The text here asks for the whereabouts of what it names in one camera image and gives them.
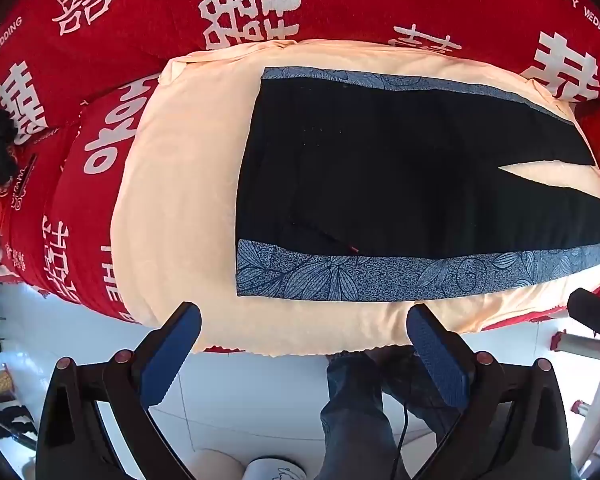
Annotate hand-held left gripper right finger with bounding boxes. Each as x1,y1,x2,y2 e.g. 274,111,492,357
406,304,573,480

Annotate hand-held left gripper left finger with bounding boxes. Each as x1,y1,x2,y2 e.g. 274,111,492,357
35,301,203,480

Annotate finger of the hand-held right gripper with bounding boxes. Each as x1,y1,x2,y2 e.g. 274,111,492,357
567,287,600,348

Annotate black pants with patterned stripes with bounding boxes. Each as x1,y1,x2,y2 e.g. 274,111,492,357
235,66,600,303

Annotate red and white roll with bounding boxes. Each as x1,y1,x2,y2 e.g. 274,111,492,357
550,330,600,362

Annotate person's leg in jeans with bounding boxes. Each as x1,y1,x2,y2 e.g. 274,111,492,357
320,350,461,480

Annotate white slipper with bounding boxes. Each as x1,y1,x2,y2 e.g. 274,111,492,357
244,455,308,480

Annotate peach blanket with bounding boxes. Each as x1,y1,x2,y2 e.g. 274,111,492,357
111,39,600,356

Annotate red printed bedspread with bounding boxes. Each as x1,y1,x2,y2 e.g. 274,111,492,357
0,0,600,356

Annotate black cable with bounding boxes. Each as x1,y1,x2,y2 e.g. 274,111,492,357
392,402,412,480

